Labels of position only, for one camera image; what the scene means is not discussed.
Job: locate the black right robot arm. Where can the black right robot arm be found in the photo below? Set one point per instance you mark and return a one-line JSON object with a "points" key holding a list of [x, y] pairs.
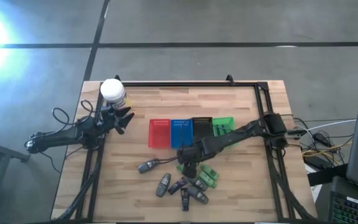
{"points": [[244, 129]]}

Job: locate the green toiletry tube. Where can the green toiletry tube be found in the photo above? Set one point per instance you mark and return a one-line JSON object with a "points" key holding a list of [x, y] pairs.
{"points": [[207, 180], [179, 168], [210, 172]]}

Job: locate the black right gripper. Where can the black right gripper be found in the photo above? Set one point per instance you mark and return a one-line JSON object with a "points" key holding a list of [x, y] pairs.
{"points": [[189, 153]]}

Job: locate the red plastic basket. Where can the red plastic basket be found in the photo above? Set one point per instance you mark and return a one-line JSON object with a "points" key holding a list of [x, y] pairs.
{"points": [[159, 133]]}

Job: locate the grey deodorant stick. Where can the grey deodorant stick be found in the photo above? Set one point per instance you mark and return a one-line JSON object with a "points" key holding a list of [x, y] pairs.
{"points": [[198, 184], [198, 195], [147, 166], [163, 185]]}

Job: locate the blue plastic basket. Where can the blue plastic basket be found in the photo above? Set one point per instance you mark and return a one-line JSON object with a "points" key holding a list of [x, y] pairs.
{"points": [[180, 132]]}

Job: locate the green plastic basket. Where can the green plastic basket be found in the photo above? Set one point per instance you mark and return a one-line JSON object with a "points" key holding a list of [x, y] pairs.
{"points": [[225, 122]]}

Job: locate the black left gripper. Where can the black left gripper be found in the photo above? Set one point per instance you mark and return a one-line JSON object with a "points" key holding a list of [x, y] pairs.
{"points": [[110, 119]]}

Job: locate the black metal table frame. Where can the black metal table frame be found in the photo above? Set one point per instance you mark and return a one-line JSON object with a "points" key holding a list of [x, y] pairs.
{"points": [[191, 84]]}

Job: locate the yellow wipes canister white lid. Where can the yellow wipes canister white lid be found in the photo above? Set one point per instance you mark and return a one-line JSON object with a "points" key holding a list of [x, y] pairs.
{"points": [[113, 91]]}

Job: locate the dark purple toiletry bottle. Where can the dark purple toiletry bottle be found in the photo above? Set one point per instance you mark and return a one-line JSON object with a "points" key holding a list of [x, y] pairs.
{"points": [[177, 186], [185, 199]]}

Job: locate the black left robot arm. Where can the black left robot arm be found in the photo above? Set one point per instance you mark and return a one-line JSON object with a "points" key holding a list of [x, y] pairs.
{"points": [[57, 137]]}

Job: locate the black plastic basket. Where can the black plastic basket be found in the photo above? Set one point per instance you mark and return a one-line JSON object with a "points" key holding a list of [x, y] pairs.
{"points": [[202, 126]]}

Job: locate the backlit black keyboard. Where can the backlit black keyboard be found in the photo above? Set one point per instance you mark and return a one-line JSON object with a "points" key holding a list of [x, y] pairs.
{"points": [[354, 207]]}

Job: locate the black power adapter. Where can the black power adapter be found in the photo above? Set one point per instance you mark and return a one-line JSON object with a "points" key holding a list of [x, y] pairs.
{"points": [[321, 138]]}

